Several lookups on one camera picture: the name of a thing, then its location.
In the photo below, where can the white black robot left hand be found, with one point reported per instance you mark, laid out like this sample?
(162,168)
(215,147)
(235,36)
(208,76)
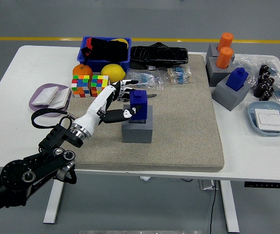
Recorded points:
(93,112)

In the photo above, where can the blue square seal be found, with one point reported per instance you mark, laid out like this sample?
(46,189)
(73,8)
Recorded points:
(236,80)
(140,107)

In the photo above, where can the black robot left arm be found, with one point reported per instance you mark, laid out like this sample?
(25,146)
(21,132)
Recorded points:
(45,163)

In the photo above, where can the grey seal holder block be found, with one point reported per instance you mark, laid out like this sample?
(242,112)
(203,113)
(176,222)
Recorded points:
(227,98)
(215,75)
(137,134)
(212,51)

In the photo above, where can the orange round seal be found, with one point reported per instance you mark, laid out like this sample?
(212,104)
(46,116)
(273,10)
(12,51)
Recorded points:
(224,58)
(226,40)

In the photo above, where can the colourful puzzle cube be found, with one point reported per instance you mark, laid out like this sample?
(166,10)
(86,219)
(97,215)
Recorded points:
(99,84)
(80,86)

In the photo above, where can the purple tray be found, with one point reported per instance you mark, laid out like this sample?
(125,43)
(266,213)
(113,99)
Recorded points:
(61,86)

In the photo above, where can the orange fruit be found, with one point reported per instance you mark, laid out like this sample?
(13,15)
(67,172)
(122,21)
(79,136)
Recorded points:
(81,70)

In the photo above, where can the yellow lemon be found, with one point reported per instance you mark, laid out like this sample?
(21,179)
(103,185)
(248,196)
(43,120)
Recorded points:
(114,72)

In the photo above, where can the blue plastic bin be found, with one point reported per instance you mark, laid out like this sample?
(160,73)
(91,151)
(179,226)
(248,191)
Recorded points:
(98,64)

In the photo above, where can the black slim hand tool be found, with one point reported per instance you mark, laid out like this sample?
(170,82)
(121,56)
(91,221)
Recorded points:
(152,95)

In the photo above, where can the clear bag of resistors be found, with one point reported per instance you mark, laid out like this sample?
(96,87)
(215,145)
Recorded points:
(145,78)
(179,74)

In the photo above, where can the black cloth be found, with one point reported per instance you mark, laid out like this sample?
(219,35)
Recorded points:
(108,51)

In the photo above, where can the red object in bin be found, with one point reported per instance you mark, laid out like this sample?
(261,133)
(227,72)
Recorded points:
(88,44)

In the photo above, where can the yellow object in bin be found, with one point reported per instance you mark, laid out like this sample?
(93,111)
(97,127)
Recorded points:
(120,40)

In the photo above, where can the black wrapped keyboard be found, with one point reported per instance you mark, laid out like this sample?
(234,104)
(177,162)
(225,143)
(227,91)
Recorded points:
(159,57)

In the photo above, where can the beige fabric mat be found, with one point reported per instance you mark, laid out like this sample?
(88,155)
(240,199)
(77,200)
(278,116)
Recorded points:
(179,134)

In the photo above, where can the white table leg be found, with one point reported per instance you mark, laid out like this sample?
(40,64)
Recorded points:
(229,207)
(53,202)

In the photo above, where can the blue-grey tray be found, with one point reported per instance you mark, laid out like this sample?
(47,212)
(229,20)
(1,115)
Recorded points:
(252,117)

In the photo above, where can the clear plastic bag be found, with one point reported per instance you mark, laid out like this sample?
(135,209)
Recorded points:
(247,63)

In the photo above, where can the black capacitor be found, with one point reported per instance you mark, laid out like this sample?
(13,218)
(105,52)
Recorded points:
(262,79)
(266,95)
(265,70)
(259,90)
(270,83)

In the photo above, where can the black table control panel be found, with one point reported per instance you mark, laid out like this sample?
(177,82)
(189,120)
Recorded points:
(264,185)

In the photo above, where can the white switch panel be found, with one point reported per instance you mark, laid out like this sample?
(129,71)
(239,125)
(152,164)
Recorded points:
(45,95)
(269,120)
(59,100)

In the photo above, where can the small white bracket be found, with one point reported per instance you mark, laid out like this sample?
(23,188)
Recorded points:
(145,178)

